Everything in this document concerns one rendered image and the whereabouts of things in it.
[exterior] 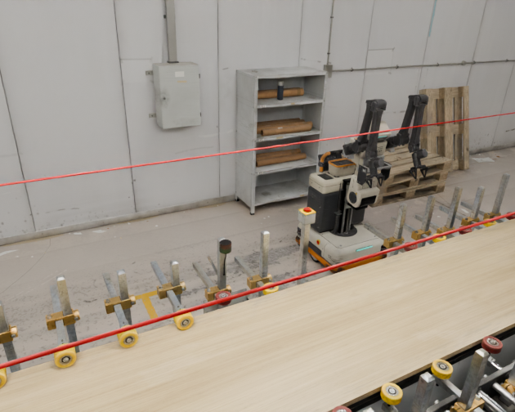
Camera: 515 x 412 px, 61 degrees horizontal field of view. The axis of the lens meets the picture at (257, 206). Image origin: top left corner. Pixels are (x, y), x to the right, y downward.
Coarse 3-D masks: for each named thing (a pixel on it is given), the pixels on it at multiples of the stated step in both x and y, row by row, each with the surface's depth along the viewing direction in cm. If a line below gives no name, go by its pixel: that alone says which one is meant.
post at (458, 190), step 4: (456, 188) 294; (460, 188) 293; (456, 192) 295; (460, 192) 294; (456, 196) 295; (460, 196) 296; (452, 200) 299; (456, 200) 296; (452, 204) 299; (456, 204) 298; (452, 208) 300; (456, 208) 300; (452, 212) 301; (456, 212) 301; (448, 216) 304; (452, 216) 301; (448, 220) 305; (452, 220) 303; (448, 224) 306; (452, 224) 305
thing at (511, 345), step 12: (504, 336) 210; (468, 348) 196; (504, 348) 216; (456, 360) 195; (468, 360) 202; (504, 360) 222; (420, 372) 184; (456, 372) 200; (492, 372) 220; (396, 384) 178; (408, 384) 183; (456, 384) 206; (372, 396) 173; (408, 396) 187; (432, 396) 199; (444, 396) 205; (348, 408) 168; (360, 408) 172; (372, 408) 176; (396, 408) 187; (408, 408) 192
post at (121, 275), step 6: (120, 270) 198; (120, 276) 197; (120, 282) 199; (126, 282) 200; (120, 288) 200; (126, 288) 201; (120, 294) 201; (126, 294) 203; (126, 312) 207; (126, 318) 208
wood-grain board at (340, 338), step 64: (448, 256) 259; (512, 256) 262; (256, 320) 203; (320, 320) 204; (384, 320) 206; (448, 320) 207; (512, 320) 208; (64, 384) 167; (128, 384) 168; (192, 384) 169; (256, 384) 170; (320, 384) 171
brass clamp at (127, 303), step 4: (128, 296) 206; (132, 296) 206; (104, 300) 203; (112, 300) 203; (116, 300) 203; (120, 300) 203; (124, 300) 203; (128, 300) 204; (132, 300) 205; (108, 304) 200; (112, 304) 200; (116, 304) 201; (124, 304) 204; (128, 304) 205; (132, 304) 205; (108, 308) 200; (112, 308) 201; (124, 308) 204; (108, 312) 201; (112, 312) 202
